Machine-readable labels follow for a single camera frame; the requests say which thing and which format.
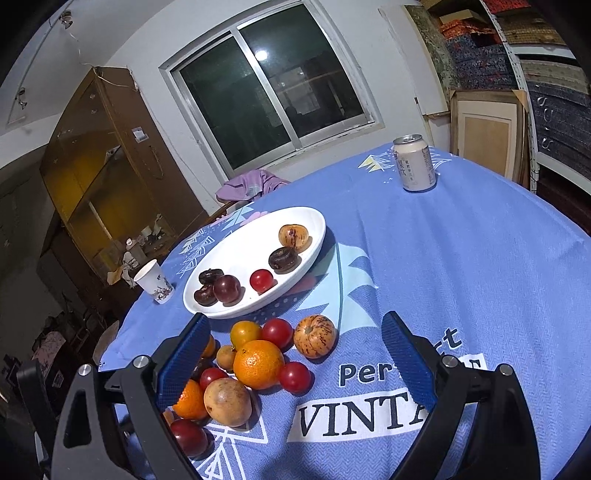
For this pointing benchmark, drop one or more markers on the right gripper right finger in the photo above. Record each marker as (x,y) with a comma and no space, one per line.
(502,442)

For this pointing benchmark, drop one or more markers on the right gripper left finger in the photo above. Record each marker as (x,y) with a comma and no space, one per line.
(88,442)

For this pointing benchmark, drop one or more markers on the dark red plum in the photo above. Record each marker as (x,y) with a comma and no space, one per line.
(191,438)
(226,289)

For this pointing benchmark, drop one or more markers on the orange mandarin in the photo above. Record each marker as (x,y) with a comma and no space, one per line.
(190,404)

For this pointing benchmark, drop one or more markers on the tan passion fruit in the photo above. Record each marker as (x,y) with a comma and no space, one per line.
(228,402)

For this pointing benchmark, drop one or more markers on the orange persimmon tomato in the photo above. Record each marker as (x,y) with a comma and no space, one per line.
(210,348)

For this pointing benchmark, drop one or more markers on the small brown longan fruit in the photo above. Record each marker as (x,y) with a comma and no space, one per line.
(225,357)

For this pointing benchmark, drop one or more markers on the large orange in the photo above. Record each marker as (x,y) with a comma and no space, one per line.
(257,364)

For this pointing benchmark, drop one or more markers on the yellow orange tomato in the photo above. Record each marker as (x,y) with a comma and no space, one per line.
(244,331)

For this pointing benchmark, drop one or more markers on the striped pepino melon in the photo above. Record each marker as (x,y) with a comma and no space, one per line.
(294,236)
(315,336)

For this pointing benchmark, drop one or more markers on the blue printed tablecloth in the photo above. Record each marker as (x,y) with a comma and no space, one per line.
(478,265)

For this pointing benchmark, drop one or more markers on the white paper cup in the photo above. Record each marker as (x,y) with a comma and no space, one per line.
(152,280)

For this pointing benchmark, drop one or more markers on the dark flat fruit lower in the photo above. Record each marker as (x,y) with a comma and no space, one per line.
(205,296)

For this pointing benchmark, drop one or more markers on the dark flat fruit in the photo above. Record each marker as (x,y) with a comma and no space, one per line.
(205,296)
(284,259)
(209,276)

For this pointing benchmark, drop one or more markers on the dark flat fruit upper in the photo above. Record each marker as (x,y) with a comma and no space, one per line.
(209,276)

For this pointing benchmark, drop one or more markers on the dark red plum on plate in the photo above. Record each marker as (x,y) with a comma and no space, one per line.
(226,289)

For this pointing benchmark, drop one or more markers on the red cherry tomato on plate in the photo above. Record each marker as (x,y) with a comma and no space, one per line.
(261,280)

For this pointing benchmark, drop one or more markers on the white oval plate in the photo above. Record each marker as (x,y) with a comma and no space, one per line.
(247,250)

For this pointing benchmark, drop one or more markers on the dark flat fruit right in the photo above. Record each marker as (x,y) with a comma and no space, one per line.
(284,259)

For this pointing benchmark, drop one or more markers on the wooden glass cabinet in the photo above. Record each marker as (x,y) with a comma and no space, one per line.
(110,174)

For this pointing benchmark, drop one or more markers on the striped pepino melon on plate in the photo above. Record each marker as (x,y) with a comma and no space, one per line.
(294,236)

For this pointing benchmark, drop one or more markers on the purple cloth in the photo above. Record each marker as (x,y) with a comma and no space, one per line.
(250,186)

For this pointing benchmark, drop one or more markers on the white beverage can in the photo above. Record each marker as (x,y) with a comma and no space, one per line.
(414,163)

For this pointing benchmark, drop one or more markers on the framed picture board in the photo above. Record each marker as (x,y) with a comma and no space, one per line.
(490,128)

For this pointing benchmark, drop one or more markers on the white storage shelf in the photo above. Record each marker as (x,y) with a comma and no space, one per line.
(559,88)

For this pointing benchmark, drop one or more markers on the sliding glass window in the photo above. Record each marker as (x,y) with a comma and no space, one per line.
(272,82)

